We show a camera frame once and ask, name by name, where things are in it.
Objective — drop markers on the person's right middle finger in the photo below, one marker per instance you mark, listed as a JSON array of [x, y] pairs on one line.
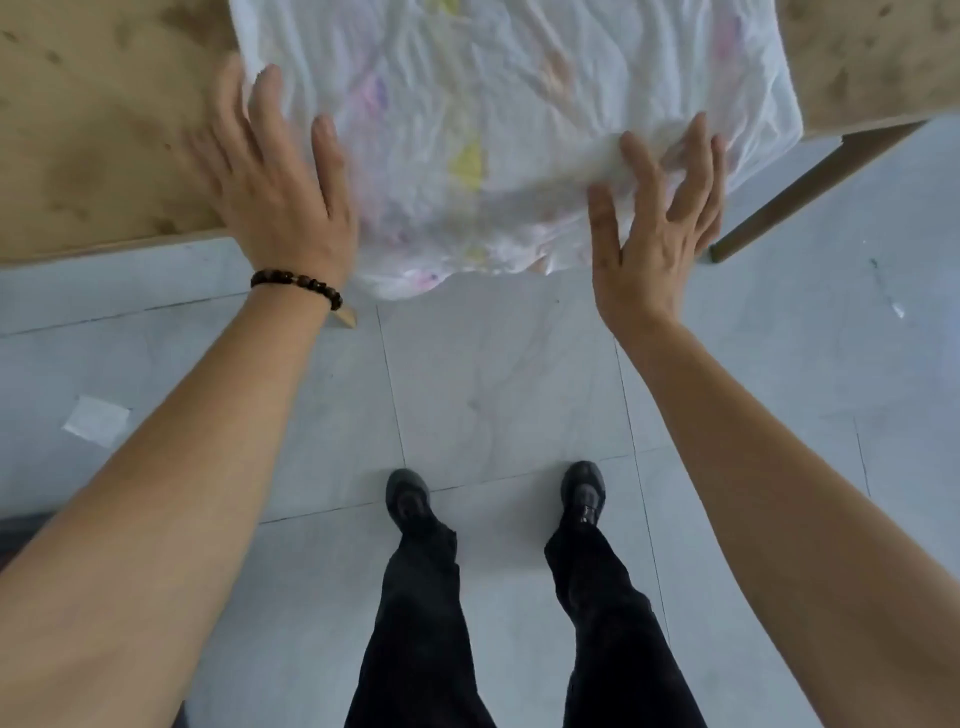
[[691, 165]]

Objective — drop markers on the white paper scrap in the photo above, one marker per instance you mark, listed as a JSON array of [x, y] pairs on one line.
[[96, 421]]

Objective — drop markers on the person's left forearm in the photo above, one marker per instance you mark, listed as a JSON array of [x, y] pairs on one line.
[[150, 510]]

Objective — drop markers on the white stained cloth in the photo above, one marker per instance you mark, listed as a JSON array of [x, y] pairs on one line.
[[487, 127]]

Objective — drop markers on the person's left thumb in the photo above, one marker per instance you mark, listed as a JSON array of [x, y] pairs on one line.
[[330, 161]]

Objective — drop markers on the black shoe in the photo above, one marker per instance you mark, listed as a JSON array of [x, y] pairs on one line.
[[584, 491], [409, 499]]

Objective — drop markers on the person's right little finger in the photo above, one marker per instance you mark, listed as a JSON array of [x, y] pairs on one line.
[[709, 238]]

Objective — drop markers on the person's right hand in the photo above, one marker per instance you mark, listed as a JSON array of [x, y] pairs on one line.
[[649, 255]]

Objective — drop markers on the person's right thumb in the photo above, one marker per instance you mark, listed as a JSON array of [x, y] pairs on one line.
[[604, 229]]

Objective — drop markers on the black left shoe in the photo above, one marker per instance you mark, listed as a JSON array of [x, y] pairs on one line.
[[409, 499]]

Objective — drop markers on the short wooden table leg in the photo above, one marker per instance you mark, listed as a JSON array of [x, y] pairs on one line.
[[345, 318]]

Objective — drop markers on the person's left hand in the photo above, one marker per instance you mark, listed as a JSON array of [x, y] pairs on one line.
[[281, 214]]

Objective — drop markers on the person's left middle finger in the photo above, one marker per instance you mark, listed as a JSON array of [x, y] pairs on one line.
[[232, 97]]

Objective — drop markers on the person's right forearm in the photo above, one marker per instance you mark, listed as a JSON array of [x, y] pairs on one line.
[[780, 525]]

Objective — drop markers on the black right shoe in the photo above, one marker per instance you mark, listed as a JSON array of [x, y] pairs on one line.
[[584, 491]]

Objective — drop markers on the black trousers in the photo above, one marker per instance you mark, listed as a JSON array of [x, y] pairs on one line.
[[420, 637]]

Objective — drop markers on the long wooden table leg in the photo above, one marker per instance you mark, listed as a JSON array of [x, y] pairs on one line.
[[810, 184]]

